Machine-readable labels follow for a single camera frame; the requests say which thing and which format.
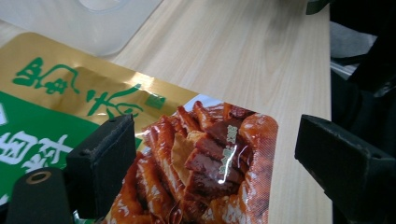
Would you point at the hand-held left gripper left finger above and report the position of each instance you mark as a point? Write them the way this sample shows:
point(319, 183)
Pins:
point(99, 161)

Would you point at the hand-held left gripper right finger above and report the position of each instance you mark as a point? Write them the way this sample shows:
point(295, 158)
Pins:
point(348, 168)

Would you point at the green and gold snack bag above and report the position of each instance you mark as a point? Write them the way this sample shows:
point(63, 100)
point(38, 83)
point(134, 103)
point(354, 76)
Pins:
point(46, 109)

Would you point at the clear plastic bag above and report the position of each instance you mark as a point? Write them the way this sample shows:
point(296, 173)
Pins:
point(93, 28)

